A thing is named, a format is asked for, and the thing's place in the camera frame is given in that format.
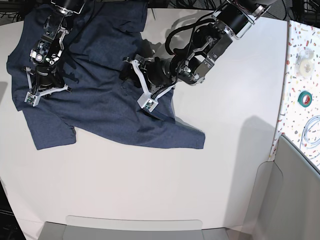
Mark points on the grey chair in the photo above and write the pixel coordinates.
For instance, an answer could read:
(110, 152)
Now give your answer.
(285, 201)
(89, 228)

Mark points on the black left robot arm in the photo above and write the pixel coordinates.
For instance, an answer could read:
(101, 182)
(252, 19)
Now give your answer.
(194, 48)

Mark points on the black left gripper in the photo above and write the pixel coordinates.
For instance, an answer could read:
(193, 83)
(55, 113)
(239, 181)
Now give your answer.
(156, 71)

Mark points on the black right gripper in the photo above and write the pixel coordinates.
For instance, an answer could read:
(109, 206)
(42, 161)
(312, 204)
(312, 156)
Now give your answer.
(47, 77)

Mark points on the clear tape dispenser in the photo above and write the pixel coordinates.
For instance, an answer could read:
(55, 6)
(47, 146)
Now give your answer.
(304, 66)

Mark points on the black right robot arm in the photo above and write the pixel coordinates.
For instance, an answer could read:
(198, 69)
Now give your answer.
(47, 52)

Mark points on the grey chair front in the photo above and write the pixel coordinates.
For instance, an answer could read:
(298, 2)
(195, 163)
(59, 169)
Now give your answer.
(89, 228)

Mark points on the green tape roll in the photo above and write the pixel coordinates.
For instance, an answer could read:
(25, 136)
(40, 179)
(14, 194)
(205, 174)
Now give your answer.
(305, 99)

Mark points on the grey chair right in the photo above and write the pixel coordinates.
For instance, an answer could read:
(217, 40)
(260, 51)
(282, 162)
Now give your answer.
(285, 201)

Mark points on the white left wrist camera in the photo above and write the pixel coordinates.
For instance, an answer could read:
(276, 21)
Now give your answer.
(148, 100)

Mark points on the speckled white side table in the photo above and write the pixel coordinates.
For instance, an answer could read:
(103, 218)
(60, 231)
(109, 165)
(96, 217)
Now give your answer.
(300, 125)

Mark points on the blue t-shirt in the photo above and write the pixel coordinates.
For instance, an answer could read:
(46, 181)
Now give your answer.
(99, 101)

